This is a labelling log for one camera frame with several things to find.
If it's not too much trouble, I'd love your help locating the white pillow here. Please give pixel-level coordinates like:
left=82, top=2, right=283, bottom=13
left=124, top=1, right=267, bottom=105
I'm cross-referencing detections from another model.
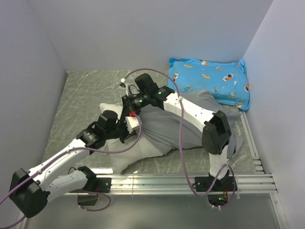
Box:
left=99, top=103, right=177, bottom=174

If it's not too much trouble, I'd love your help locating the grey pillowcase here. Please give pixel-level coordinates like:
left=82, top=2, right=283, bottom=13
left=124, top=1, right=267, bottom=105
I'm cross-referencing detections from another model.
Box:
left=135, top=89, right=244, bottom=159

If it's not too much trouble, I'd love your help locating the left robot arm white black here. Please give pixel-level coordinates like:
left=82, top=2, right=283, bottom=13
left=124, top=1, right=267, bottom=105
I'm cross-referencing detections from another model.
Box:
left=8, top=110, right=142, bottom=218

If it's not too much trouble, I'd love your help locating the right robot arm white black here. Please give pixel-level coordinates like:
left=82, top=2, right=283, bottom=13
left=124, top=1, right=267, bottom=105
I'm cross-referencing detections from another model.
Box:
left=122, top=73, right=232, bottom=191

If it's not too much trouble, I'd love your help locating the blue cartoon print pillow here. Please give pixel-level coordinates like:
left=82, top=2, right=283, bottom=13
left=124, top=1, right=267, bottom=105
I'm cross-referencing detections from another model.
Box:
left=168, top=58, right=251, bottom=111

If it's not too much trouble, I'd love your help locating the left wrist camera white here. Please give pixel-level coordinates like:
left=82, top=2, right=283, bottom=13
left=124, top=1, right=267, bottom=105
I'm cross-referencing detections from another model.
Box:
left=125, top=112, right=141, bottom=133

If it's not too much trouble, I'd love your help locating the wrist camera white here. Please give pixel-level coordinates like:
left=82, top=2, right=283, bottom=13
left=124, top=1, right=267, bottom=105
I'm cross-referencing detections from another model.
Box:
left=125, top=112, right=141, bottom=133
left=119, top=78, right=131, bottom=96

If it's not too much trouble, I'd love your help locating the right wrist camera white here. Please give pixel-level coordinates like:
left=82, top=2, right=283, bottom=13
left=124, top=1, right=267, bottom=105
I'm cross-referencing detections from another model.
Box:
left=119, top=78, right=131, bottom=96

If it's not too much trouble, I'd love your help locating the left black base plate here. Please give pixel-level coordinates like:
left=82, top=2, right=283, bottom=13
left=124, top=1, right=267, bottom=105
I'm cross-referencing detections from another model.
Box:
left=74, top=177, right=112, bottom=193

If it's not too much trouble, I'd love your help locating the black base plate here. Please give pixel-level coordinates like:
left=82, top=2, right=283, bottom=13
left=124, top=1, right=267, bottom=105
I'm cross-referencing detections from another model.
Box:
left=192, top=176, right=237, bottom=192
left=74, top=177, right=112, bottom=193

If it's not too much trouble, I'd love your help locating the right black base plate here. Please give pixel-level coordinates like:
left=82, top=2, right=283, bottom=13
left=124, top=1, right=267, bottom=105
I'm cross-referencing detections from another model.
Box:
left=192, top=176, right=237, bottom=192

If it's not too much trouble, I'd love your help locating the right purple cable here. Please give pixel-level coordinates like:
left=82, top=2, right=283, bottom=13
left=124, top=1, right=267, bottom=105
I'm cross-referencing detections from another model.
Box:
left=123, top=68, right=238, bottom=210

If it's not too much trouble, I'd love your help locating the aluminium mounting rail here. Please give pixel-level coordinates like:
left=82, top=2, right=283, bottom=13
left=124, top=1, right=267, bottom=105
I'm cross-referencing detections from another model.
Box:
left=97, top=174, right=277, bottom=195

